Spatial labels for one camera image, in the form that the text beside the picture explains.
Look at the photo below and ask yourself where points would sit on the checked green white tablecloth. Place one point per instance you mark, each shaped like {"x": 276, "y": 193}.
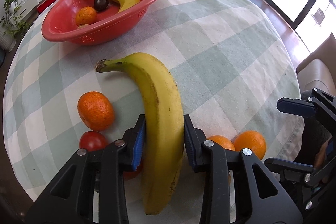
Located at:
{"x": 223, "y": 56}

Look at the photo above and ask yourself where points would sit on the trailing plant in white pot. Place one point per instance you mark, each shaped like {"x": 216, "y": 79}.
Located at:
{"x": 11, "y": 7}

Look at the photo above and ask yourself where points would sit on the dark plum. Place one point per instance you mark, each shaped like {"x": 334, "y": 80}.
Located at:
{"x": 100, "y": 3}

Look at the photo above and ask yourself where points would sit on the beige armchair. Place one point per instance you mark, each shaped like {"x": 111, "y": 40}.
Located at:
{"x": 317, "y": 69}

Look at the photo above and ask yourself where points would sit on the red storage box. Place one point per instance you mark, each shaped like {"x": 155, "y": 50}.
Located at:
{"x": 47, "y": 2}

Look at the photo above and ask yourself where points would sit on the large mandarin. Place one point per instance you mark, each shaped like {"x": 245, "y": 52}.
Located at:
{"x": 86, "y": 16}

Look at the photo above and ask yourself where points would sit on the smooth orange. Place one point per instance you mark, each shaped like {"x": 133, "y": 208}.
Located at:
{"x": 249, "y": 144}
{"x": 220, "y": 142}

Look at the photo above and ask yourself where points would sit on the red plastic bowl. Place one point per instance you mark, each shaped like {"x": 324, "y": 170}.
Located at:
{"x": 118, "y": 27}

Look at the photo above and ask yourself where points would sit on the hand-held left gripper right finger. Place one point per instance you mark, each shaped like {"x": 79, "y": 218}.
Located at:
{"x": 189, "y": 145}

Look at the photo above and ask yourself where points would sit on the plant in white ribbed pot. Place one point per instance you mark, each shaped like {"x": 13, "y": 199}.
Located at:
{"x": 5, "y": 41}

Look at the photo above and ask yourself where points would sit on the small mandarin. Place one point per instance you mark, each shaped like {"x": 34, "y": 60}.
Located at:
{"x": 95, "y": 111}

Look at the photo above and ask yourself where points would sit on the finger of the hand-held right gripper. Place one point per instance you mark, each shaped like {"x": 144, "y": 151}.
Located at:
{"x": 288, "y": 165}
{"x": 294, "y": 107}

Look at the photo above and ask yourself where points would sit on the large yellow banana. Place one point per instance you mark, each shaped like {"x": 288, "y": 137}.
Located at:
{"x": 160, "y": 98}

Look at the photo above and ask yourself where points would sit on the red tomato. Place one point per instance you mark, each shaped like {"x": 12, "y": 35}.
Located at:
{"x": 93, "y": 141}
{"x": 131, "y": 175}

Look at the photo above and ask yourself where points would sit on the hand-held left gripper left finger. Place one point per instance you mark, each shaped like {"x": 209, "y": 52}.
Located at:
{"x": 139, "y": 145}

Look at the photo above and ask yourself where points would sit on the person's right hand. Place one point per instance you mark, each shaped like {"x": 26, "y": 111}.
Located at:
{"x": 321, "y": 155}

